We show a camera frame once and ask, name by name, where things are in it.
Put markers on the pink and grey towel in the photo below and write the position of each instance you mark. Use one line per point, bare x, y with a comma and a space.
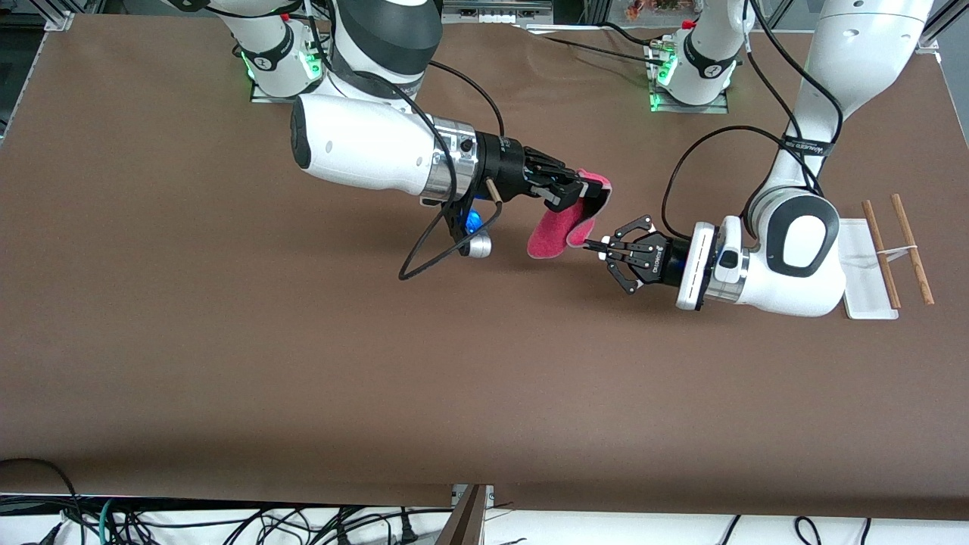
556, 231

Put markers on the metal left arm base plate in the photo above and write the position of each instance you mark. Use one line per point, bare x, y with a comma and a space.
711, 109

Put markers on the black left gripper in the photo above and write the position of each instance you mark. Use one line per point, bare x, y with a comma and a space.
660, 261

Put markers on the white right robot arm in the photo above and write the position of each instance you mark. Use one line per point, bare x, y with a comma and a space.
363, 144

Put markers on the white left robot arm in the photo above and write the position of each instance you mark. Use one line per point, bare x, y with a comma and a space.
802, 257

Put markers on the aluminium frame post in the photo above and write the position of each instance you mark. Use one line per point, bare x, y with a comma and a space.
942, 23

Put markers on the small metal bracket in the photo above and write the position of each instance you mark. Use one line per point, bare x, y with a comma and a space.
489, 496

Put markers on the orange background clutter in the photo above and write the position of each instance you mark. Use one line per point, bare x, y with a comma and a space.
658, 7

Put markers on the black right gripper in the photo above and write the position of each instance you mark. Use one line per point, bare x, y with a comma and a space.
506, 168

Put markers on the white power strip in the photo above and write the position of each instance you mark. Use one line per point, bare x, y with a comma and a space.
497, 17

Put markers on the wooden post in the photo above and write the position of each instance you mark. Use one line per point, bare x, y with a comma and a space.
462, 526

